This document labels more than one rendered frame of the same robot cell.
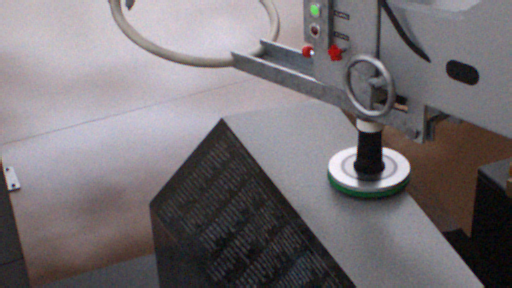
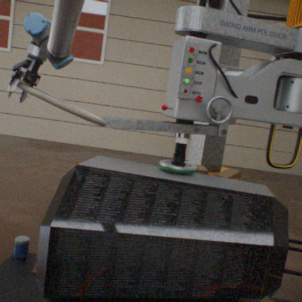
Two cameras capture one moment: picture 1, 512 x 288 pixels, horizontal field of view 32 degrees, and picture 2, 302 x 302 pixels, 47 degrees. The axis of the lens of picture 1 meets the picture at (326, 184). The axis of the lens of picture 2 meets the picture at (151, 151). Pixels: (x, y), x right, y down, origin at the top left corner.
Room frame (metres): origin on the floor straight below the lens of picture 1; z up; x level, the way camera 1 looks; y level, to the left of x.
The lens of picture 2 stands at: (1.08, 1.60, 1.24)
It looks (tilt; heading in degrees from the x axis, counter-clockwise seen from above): 8 degrees down; 302
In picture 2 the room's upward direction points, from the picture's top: 8 degrees clockwise
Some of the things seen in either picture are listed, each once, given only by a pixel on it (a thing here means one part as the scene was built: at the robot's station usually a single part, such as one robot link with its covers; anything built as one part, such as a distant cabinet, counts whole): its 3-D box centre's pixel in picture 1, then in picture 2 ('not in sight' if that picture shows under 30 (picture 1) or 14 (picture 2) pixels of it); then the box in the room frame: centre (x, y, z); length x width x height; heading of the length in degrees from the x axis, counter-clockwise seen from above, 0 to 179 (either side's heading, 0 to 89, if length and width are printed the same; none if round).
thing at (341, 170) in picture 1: (369, 168); (178, 164); (1.95, -0.11, 0.91); 0.21 x 0.21 x 0.01
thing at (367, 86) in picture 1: (379, 81); (216, 109); (1.78, -0.12, 1.24); 0.15 x 0.10 x 0.15; 47
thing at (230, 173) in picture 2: not in sight; (228, 173); (1.87, -0.78, 0.80); 0.20 x 0.10 x 0.05; 80
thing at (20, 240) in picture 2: not in sight; (21, 247); (3.01, 0.05, 0.08); 0.10 x 0.10 x 0.13
